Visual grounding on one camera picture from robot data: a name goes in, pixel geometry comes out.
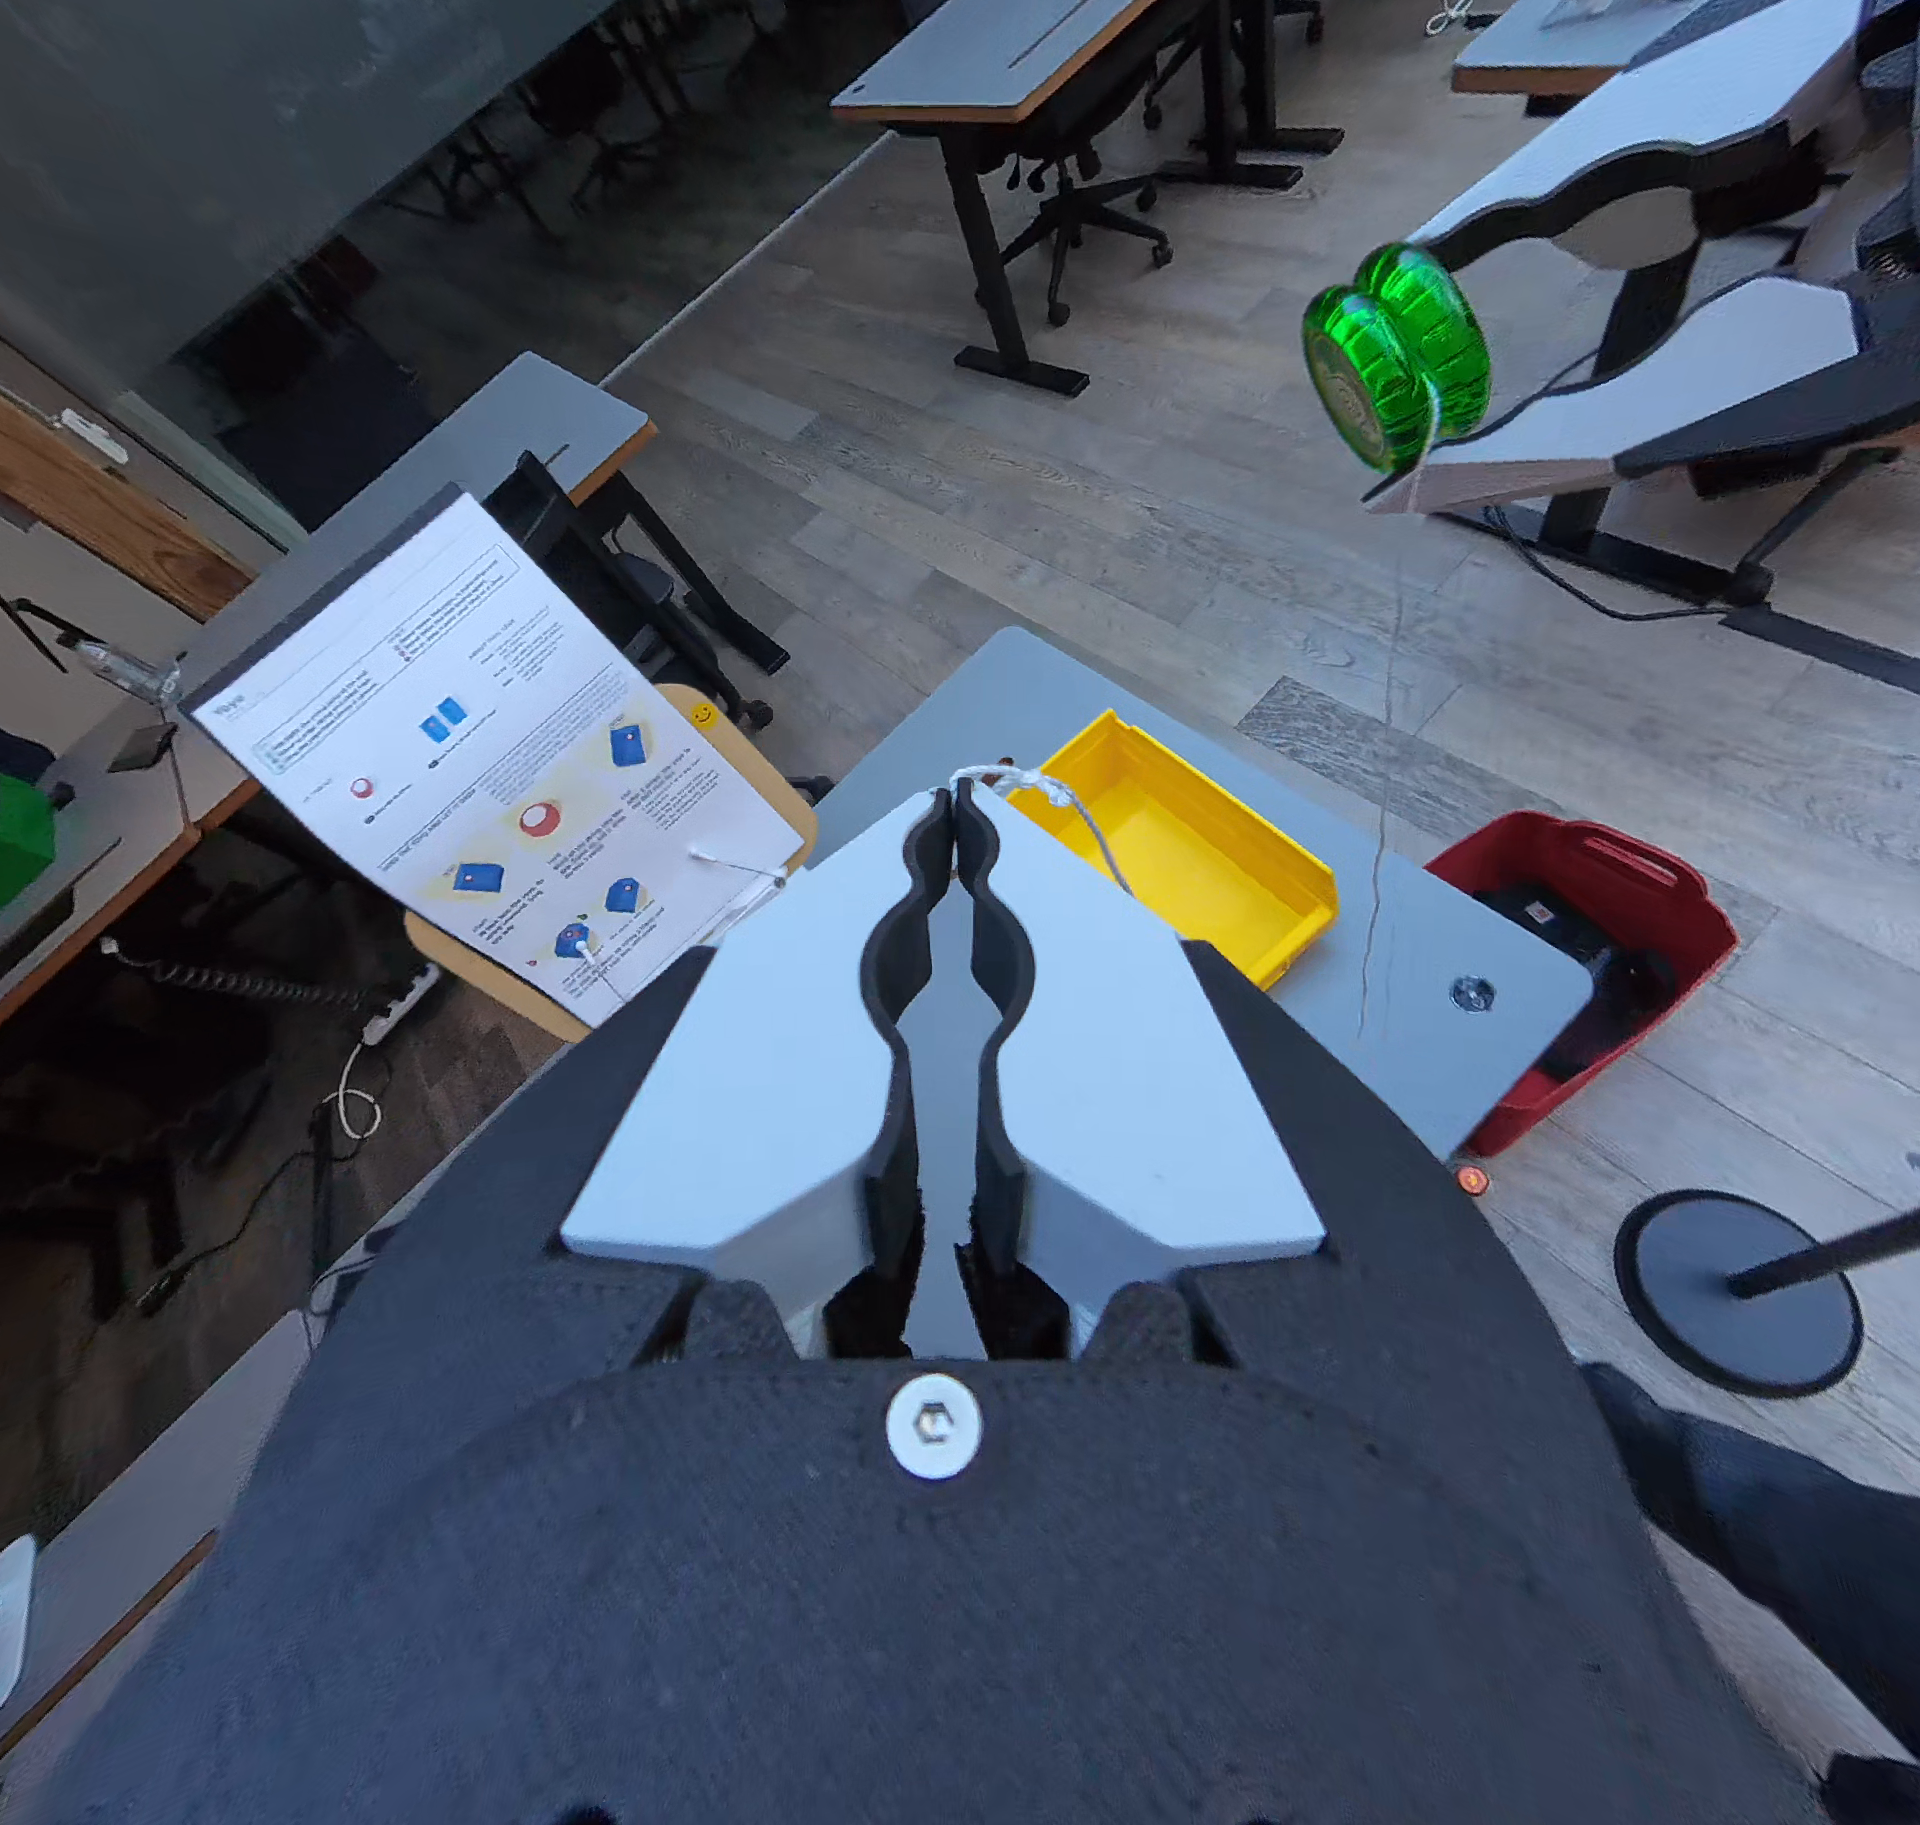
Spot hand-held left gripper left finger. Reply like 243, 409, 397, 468
558, 786, 958, 1324

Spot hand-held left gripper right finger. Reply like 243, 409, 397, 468
950, 786, 1328, 1324

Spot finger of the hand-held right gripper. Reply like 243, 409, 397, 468
1409, 0, 1899, 274
1363, 274, 1865, 516

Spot yellow plastic bin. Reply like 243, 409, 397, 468
1005, 709, 1340, 992

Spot green yoyo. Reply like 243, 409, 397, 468
1300, 243, 1496, 475

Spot white yoyo string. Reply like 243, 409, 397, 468
950, 400, 1443, 1041

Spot wooden display board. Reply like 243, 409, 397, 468
403, 681, 821, 1045

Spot printed instruction sheet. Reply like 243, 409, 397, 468
191, 490, 809, 1031

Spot black device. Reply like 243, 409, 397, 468
1473, 881, 1677, 1080

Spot red plastic bin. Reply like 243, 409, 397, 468
1423, 807, 1742, 1161

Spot black office chair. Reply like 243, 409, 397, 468
994, 142, 1175, 329

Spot black round-base stand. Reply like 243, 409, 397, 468
1613, 1189, 1920, 1401

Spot green plastic box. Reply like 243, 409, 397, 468
0, 770, 61, 902

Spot person's leg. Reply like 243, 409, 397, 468
1578, 1359, 1920, 1825

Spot black coiled cable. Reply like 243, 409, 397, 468
103, 936, 378, 1020

